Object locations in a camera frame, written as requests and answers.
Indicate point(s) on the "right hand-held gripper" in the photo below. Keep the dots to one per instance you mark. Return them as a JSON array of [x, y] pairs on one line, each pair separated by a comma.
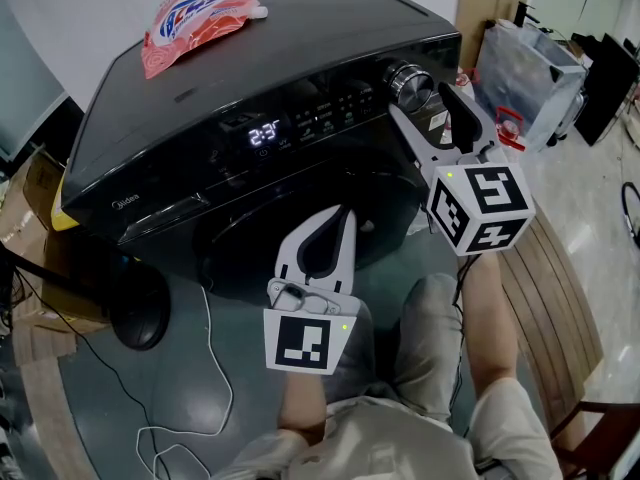
[[495, 193]]

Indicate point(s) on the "person's grey trousers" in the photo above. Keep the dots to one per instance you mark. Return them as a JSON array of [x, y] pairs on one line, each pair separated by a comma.
[[425, 338]]

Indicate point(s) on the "wooden slatted platform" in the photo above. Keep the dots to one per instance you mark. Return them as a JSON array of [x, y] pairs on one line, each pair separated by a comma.
[[555, 308]]

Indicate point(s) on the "clear plastic storage bin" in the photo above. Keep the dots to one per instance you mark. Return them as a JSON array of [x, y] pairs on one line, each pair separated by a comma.
[[525, 83]]

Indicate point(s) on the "brown cardboard boxes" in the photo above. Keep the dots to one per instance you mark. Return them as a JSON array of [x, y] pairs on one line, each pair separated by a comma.
[[30, 208]]

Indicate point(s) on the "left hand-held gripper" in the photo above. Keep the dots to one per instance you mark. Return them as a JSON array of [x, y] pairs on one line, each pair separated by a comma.
[[302, 343]]

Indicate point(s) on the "silver suitcase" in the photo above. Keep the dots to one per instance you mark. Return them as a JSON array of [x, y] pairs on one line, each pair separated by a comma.
[[570, 118]]

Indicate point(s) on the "pink detergent pouch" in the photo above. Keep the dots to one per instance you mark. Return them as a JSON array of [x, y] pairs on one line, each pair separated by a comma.
[[195, 28]]

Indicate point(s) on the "upright cardboard sheet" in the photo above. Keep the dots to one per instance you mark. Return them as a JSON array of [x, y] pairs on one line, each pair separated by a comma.
[[475, 18]]

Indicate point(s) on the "person's white shirt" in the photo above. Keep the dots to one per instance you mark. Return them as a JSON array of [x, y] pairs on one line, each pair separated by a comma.
[[385, 448]]

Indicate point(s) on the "silver metal control knob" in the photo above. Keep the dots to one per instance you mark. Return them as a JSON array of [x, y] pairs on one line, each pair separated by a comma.
[[410, 88]]

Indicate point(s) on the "person's right forearm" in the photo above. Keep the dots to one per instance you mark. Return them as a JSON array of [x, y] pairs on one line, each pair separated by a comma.
[[490, 323]]

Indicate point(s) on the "black hoop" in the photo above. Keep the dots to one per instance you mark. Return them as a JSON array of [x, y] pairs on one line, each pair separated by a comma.
[[625, 210]]

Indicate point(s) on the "brown wooden stool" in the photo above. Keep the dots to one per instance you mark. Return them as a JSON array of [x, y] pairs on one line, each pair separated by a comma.
[[600, 438]]

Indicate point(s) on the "black washing machine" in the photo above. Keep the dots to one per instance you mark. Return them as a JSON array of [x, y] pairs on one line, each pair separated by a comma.
[[250, 68]]

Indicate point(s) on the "black standing fan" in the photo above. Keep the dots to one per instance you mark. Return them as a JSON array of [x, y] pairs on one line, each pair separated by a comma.
[[140, 323]]

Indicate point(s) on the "black cabinet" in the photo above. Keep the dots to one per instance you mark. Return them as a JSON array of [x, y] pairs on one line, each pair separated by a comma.
[[607, 88]]

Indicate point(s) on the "yellow lidded black bin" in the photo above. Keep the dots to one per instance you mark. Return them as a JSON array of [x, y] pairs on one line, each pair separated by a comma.
[[67, 220]]

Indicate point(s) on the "person's left forearm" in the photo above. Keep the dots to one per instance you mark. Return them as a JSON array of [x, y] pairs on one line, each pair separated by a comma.
[[302, 405]]

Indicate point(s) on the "teal glass panel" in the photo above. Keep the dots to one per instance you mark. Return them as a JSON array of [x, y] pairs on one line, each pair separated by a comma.
[[25, 88]]

